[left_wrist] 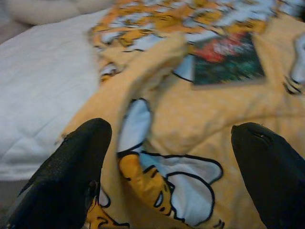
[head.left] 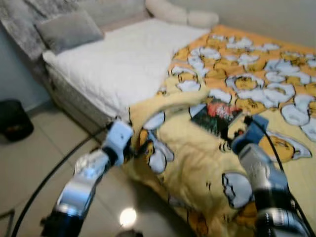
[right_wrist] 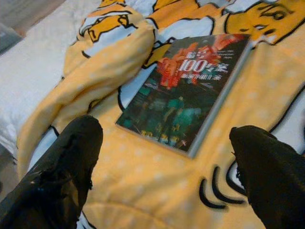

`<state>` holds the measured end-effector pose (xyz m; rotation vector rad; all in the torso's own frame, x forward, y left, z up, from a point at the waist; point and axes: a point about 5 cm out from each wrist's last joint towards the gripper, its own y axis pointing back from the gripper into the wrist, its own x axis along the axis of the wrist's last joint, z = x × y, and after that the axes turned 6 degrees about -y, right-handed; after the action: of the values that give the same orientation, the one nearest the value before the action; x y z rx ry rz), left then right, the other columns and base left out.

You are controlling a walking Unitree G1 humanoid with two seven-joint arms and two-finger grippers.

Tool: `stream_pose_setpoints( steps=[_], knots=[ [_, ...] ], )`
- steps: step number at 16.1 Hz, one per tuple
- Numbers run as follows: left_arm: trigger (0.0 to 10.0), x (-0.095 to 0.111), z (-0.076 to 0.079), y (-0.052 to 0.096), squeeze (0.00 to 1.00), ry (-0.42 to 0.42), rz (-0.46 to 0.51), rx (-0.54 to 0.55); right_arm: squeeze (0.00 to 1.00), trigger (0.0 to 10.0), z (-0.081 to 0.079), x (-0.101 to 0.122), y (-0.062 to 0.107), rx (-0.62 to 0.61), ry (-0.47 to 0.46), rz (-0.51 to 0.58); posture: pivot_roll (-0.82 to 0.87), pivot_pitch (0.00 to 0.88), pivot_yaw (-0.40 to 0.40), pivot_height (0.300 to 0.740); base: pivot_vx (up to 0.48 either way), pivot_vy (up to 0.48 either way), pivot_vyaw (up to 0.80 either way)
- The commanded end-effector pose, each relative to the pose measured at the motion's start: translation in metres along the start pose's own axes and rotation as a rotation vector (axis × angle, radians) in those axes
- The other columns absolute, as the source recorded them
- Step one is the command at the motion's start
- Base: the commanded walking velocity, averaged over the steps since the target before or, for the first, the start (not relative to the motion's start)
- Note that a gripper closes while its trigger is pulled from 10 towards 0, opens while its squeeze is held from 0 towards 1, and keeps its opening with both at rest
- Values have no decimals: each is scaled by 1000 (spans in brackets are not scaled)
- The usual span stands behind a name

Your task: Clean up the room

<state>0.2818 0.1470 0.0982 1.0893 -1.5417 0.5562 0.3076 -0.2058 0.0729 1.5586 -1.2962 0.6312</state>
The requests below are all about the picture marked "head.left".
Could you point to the black round bin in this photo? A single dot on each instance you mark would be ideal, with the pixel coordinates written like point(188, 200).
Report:
point(15, 121)

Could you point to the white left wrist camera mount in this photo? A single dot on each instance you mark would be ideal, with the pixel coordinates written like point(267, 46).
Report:
point(118, 138)

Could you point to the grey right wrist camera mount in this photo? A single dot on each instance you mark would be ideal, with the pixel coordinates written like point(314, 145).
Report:
point(252, 136)

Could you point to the grey upholstered headboard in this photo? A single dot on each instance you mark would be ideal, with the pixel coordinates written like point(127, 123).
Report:
point(19, 24)

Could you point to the yellow cartoon egg blanket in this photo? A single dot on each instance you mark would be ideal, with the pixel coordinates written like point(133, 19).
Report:
point(197, 163)

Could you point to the cream bolster pillow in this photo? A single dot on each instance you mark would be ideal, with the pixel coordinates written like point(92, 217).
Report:
point(197, 19)

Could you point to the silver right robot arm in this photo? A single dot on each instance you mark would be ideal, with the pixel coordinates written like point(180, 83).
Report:
point(266, 187)

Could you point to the book with red black cover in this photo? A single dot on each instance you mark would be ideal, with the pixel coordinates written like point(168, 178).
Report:
point(215, 116)

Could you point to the grey upholstered bed base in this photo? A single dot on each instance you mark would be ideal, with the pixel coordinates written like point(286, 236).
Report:
point(74, 101)

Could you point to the white quilted mattress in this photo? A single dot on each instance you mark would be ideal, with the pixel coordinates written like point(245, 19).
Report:
point(118, 64)

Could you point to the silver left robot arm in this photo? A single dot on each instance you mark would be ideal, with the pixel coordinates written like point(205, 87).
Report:
point(79, 187)

